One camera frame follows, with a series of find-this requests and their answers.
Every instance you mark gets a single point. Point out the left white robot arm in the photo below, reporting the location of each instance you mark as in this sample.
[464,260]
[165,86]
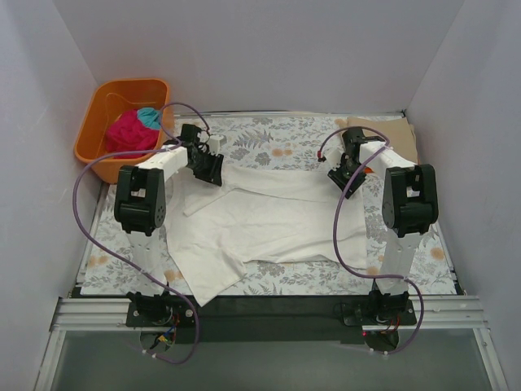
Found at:
[140,208]

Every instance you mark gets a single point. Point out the crumpled magenta shirt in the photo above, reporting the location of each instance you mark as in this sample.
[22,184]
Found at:
[128,134]

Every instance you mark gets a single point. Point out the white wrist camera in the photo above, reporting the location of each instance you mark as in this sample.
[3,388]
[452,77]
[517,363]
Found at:
[215,143]
[333,157]

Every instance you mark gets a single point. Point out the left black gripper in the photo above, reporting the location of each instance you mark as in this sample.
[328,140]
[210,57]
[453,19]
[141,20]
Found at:
[212,168]

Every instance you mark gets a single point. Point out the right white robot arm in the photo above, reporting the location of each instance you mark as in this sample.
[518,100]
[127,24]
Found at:
[409,208]

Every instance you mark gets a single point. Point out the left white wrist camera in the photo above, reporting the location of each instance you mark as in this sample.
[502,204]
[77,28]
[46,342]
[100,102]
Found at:
[215,143]

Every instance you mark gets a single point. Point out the crumpled teal shirt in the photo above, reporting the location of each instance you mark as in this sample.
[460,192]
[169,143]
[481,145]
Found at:
[150,118]

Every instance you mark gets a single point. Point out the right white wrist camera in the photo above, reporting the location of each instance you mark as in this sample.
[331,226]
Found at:
[333,157]

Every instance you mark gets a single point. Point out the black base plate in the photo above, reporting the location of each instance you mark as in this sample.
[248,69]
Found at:
[267,318]

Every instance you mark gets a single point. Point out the folded beige shirt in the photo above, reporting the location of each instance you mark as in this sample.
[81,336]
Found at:
[399,131]

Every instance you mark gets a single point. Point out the orange plastic basket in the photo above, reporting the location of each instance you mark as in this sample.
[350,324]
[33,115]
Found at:
[109,101]

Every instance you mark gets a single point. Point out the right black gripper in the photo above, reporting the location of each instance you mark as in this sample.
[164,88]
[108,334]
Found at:
[346,180]

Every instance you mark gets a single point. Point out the white t shirt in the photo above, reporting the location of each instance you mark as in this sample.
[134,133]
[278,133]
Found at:
[280,216]

